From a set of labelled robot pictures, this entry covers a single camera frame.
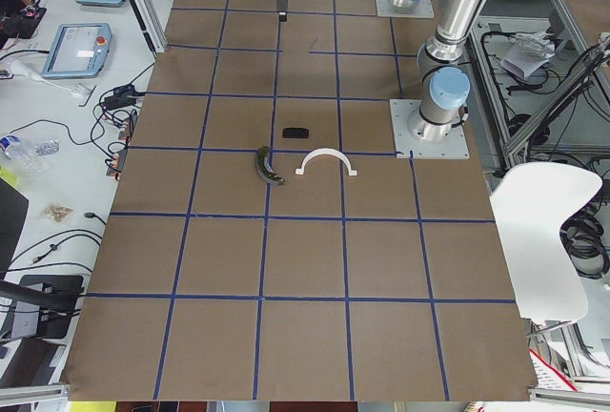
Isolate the brown paper table cover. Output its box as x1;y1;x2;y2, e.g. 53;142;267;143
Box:
63;0;536;402

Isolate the clear plastic water bottle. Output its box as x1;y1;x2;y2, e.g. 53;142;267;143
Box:
1;134;39;175

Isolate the white plastic chair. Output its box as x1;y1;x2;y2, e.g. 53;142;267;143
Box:
490;161;601;323

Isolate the black laptop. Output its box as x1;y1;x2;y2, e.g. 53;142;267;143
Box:
0;180;29;278

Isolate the black brake pad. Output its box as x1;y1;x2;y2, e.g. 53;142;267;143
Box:
282;127;310;139

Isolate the near blue teach pendant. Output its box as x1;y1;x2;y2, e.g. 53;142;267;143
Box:
42;23;112;79

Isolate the white curved plastic bracket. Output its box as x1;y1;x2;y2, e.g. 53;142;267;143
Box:
295;147;358;176

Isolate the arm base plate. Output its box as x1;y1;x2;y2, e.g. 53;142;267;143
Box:
390;99;470;160
376;0;435;19

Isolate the green curved brake shoe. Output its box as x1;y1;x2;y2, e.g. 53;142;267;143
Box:
255;146;286;186

